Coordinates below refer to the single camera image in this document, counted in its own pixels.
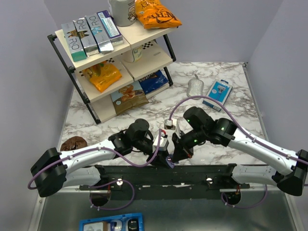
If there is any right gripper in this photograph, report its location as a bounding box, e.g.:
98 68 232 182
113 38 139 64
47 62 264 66
171 128 206 163

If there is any lavender earbud charging case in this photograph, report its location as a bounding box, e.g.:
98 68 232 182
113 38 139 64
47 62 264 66
166 155 175 168

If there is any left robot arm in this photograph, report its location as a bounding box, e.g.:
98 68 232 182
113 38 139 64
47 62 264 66
28 119 169 197

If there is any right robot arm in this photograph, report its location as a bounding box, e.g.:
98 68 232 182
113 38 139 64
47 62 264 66
172 106 308 196

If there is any blue tray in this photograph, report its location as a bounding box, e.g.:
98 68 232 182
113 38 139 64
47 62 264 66
79 213 144 231

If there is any brown snack bag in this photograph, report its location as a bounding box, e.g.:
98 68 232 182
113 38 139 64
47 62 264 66
111 81 149 116

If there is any blue razor package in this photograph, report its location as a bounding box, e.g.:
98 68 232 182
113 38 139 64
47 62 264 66
203 79 233 111

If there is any blue chips bag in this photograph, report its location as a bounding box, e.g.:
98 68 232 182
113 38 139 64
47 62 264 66
138 70 168 94

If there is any three tier shelf rack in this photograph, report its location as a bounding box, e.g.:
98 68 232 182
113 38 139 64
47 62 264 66
48 22 176 124

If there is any orange snack bag middle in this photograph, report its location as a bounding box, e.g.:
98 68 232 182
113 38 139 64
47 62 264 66
82 61 122 92

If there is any white cup middle shelf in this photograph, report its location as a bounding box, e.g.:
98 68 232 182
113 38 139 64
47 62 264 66
123 46 142 63

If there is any silver blue toothpaste box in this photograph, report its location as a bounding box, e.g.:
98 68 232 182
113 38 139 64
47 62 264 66
85 13 114 53

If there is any purple white box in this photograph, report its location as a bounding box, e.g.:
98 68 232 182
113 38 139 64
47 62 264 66
97 10 123 46

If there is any teal silver toothpaste box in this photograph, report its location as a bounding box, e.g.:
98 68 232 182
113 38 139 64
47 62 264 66
61 22 87 62

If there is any silver brown toothpaste box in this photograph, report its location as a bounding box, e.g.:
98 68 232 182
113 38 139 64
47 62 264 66
73 18 99 57

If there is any orange chips bag top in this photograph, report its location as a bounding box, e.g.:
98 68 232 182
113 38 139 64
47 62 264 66
135 0 182 29

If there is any grey printed mug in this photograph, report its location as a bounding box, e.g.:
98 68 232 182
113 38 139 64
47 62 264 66
108 0 136 27

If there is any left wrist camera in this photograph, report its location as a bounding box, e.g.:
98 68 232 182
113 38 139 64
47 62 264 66
153 136 169 152

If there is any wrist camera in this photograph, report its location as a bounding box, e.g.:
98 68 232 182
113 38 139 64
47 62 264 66
153 136 169 152
164 119 181 138

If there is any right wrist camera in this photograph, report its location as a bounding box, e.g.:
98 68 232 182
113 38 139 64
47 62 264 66
164 119 181 138

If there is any black mounting rail base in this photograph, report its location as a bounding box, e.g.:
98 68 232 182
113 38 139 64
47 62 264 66
95 164 249 200

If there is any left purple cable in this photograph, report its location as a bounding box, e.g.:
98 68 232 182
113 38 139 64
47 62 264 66
27 128 167 211

